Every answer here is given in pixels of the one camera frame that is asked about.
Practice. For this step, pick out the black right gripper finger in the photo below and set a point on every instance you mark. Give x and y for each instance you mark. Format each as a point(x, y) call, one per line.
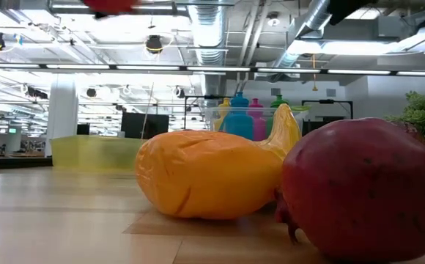
point(344, 9)

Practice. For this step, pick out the green plastic bottle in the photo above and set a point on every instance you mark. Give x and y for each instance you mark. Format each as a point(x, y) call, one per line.
point(276, 102)

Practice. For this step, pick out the yellow plastic bottle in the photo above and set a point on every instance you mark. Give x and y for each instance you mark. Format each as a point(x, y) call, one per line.
point(222, 113)

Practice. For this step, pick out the red apple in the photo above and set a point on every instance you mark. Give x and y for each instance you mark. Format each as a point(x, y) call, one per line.
point(110, 5)

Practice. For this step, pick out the magenta plastic bottle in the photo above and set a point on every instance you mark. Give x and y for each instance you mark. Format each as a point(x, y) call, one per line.
point(258, 121)

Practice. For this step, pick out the clear bin with blue contents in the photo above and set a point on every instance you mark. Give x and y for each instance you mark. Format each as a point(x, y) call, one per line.
point(238, 117)

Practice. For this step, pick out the clear plastic bin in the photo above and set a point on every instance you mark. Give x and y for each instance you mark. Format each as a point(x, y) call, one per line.
point(209, 117)

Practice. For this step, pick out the red pomegranate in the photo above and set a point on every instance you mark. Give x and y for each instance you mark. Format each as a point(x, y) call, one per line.
point(362, 190)

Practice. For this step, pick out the orange yellow mango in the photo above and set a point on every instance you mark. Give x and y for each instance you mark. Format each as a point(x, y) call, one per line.
point(205, 176)

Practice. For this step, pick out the black computer monitor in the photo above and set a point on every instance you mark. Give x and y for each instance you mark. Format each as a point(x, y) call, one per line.
point(144, 125)

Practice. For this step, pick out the yellow plastic bin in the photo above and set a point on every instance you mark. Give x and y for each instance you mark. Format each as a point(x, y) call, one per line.
point(95, 152)

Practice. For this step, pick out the white pillar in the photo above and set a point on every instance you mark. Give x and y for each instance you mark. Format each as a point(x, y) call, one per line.
point(62, 117)

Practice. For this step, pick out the silver ventilation duct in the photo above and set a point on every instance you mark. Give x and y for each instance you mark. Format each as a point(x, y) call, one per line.
point(209, 29)

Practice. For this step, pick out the long ceiling light rail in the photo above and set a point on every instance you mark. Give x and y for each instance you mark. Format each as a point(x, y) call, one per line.
point(88, 66)

